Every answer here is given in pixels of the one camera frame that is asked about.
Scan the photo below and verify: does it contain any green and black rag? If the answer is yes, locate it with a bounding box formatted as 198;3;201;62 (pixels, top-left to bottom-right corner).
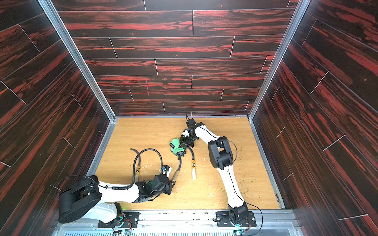
169;138;186;157

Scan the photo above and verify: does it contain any small sickle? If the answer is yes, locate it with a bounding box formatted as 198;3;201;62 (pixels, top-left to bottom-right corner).
130;148;142;181
188;147;196;180
171;156;182;183

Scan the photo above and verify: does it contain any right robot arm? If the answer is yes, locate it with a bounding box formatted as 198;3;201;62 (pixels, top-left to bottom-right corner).
180;119;249;226

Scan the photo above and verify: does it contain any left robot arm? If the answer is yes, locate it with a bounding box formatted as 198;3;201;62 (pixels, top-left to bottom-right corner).
59;174;175;224

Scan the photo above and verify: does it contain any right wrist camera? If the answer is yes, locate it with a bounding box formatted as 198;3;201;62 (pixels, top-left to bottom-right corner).
182;130;190;137

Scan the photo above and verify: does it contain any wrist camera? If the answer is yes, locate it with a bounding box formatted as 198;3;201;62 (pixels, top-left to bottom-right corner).
182;130;190;137
161;165;172;177

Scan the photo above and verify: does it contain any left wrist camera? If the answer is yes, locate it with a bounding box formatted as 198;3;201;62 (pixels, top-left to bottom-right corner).
161;165;172;177

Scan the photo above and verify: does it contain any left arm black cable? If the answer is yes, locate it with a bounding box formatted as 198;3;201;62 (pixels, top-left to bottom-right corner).
56;148;163;195

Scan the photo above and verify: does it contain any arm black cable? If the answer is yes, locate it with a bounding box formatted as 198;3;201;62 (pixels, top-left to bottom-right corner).
185;113;264;236
56;148;163;195

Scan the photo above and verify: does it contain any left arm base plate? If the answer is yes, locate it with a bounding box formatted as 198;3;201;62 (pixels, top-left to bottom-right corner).
97;211;140;229

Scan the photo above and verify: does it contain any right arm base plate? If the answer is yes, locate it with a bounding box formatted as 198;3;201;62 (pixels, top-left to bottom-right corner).
213;211;257;228

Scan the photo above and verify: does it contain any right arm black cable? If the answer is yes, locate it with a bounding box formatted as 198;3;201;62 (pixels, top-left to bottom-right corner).
185;113;264;236

